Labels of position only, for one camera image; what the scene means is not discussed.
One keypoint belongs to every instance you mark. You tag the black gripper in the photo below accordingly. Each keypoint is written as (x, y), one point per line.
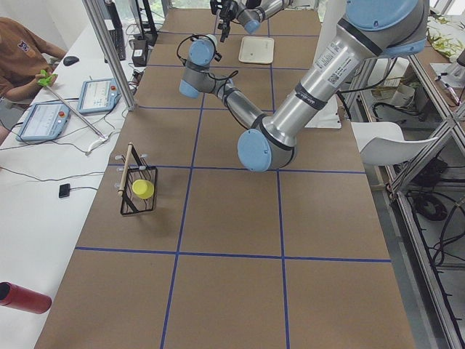
(227, 10)

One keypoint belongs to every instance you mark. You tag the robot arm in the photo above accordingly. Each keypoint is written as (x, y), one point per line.
(367, 29)
(249, 15)

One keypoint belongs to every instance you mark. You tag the cream tray with bear drawing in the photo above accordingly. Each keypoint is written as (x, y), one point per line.
(256, 50)

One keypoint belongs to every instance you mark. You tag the yellow cup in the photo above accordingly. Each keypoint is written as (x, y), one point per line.
(143, 189)

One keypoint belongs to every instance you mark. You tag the black power adapter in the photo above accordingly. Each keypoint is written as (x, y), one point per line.
(139, 53)

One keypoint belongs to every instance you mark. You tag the far blue teach pendant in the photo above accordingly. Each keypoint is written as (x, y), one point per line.
(98, 96)

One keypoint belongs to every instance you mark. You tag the blue teach pendant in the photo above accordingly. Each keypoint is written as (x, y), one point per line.
(45, 121)
(98, 96)

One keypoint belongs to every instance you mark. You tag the black computer mouse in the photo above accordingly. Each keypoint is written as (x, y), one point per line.
(70, 60)

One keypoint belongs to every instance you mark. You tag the white chair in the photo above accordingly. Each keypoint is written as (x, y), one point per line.
(383, 143)

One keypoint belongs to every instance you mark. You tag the near blue teach pendant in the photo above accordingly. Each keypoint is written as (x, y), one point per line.
(45, 121)

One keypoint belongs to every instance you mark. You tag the person in brown shirt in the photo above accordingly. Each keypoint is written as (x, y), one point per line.
(22, 61)

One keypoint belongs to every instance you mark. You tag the small black square device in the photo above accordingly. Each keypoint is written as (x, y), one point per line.
(64, 190)

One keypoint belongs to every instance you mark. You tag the red bottle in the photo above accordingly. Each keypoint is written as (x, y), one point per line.
(21, 298)

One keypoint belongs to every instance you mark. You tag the black wire cup rack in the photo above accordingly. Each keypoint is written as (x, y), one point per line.
(138, 169)

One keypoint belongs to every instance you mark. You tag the green-handled reach stick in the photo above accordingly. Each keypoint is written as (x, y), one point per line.
(46, 81)

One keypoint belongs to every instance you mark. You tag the wooden rack handle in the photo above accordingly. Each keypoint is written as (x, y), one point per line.
(121, 190)

